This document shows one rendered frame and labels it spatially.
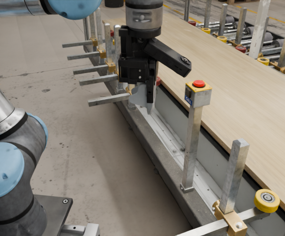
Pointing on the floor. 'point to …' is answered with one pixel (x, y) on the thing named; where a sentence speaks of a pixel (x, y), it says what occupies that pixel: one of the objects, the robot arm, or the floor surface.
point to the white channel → (258, 28)
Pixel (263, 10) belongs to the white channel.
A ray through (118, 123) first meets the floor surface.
